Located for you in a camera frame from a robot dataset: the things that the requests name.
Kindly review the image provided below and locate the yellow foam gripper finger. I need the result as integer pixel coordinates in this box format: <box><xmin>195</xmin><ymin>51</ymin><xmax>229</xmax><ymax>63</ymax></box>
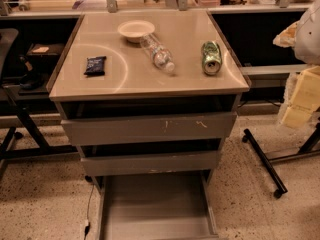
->
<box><xmin>280</xmin><ymin>66</ymin><xmax>320</xmax><ymax>128</ymax></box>

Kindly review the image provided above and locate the grey bottom drawer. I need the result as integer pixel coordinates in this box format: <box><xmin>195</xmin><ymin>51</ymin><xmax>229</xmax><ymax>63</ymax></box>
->
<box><xmin>96</xmin><ymin>172</ymin><xmax>219</xmax><ymax>240</ymax></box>

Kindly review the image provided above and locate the grey drawer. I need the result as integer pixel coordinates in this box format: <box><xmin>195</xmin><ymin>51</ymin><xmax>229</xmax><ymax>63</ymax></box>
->
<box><xmin>81</xmin><ymin>151</ymin><xmax>221</xmax><ymax>176</ymax></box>
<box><xmin>61</xmin><ymin>112</ymin><xmax>237</xmax><ymax>146</ymax></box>
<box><xmin>96</xmin><ymin>172</ymin><xmax>219</xmax><ymax>240</ymax></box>

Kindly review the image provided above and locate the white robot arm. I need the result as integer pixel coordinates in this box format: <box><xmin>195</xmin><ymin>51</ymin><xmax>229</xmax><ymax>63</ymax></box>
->
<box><xmin>281</xmin><ymin>0</ymin><xmax>320</xmax><ymax>128</ymax></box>

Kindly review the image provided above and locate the grey top drawer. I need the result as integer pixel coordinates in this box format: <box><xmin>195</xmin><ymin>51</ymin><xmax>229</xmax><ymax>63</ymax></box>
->
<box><xmin>61</xmin><ymin>112</ymin><xmax>237</xmax><ymax>146</ymax></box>

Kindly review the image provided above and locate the grey middle drawer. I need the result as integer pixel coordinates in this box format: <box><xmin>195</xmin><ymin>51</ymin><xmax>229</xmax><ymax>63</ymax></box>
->
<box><xmin>81</xmin><ymin>151</ymin><xmax>221</xmax><ymax>176</ymax></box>

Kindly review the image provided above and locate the grey drawer cabinet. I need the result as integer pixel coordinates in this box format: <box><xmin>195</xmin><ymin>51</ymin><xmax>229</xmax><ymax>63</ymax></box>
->
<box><xmin>45</xmin><ymin>9</ymin><xmax>252</xmax><ymax>195</ymax></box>

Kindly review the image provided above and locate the black wheeled stand base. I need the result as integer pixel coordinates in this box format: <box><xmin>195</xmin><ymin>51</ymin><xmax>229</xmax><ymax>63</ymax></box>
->
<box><xmin>242</xmin><ymin>122</ymin><xmax>320</xmax><ymax>199</ymax></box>

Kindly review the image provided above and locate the green soda can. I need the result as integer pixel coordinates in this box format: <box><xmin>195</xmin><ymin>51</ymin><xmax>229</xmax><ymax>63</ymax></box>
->
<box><xmin>201</xmin><ymin>41</ymin><xmax>222</xmax><ymax>76</ymax></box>

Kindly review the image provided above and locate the clear plastic water bottle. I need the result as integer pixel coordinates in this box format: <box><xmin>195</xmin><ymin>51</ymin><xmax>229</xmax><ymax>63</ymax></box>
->
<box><xmin>140</xmin><ymin>34</ymin><xmax>175</xmax><ymax>75</ymax></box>

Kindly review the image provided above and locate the white paper bowl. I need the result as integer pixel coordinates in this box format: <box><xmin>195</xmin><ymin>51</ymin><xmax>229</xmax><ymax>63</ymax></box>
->
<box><xmin>118</xmin><ymin>20</ymin><xmax>155</xmax><ymax>43</ymax></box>

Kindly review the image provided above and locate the dark blue snack packet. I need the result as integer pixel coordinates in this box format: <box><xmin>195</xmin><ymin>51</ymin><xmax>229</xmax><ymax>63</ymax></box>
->
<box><xmin>84</xmin><ymin>56</ymin><xmax>107</xmax><ymax>76</ymax></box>

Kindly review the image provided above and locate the black box on shelf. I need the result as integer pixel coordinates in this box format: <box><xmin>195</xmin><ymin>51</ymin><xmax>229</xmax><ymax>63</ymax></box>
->
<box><xmin>27</xmin><ymin>43</ymin><xmax>64</xmax><ymax>63</ymax></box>

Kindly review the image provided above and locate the black cable on floor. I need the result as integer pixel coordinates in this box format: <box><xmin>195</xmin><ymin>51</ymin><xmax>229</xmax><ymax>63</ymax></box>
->
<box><xmin>83</xmin><ymin>183</ymin><xmax>96</xmax><ymax>240</ymax></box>

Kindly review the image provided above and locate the black chair frame left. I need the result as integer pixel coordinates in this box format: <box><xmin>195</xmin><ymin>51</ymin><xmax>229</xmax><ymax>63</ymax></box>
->
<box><xmin>0</xmin><ymin>28</ymin><xmax>79</xmax><ymax>182</ymax></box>

